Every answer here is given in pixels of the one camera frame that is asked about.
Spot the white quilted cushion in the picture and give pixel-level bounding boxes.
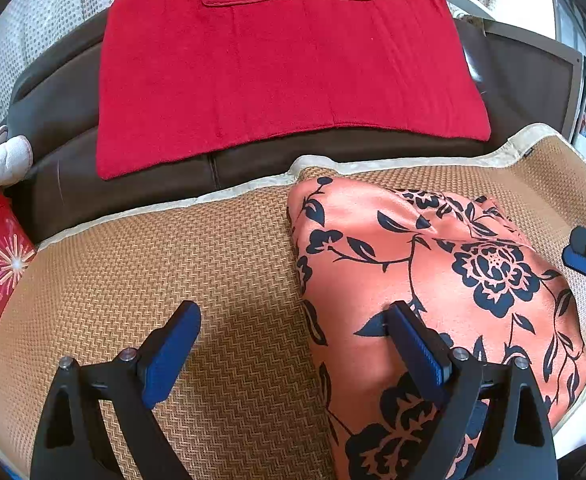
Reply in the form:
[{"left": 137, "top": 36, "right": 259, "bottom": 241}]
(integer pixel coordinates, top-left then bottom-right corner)
[{"left": 0, "top": 127, "right": 35, "bottom": 202}]

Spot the brown leather sofa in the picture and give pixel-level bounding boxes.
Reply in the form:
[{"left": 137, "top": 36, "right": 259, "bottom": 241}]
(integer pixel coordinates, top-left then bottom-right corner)
[{"left": 6, "top": 10, "right": 586, "bottom": 242}]

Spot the woven straw mat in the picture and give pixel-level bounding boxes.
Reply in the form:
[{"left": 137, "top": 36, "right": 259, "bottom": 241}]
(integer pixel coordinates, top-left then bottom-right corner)
[{"left": 0, "top": 124, "right": 586, "bottom": 480}]

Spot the orange floral garment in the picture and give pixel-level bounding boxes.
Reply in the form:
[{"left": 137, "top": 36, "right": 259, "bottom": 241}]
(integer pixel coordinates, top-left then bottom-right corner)
[{"left": 287, "top": 176, "right": 586, "bottom": 480}]

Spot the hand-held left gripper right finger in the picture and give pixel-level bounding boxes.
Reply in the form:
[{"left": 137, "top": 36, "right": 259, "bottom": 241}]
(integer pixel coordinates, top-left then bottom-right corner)
[{"left": 388, "top": 301, "right": 558, "bottom": 480}]

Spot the red towel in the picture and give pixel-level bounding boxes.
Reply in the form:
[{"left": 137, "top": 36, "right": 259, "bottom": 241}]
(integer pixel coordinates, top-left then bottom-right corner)
[{"left": 96, "top": 0, "right": 492, "bottom": 181}]

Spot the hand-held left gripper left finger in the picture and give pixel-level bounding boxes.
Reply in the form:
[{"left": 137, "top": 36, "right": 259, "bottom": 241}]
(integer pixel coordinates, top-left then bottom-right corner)
[{"left": 29, "top": 301, "right": 203, "bottom": 480}]

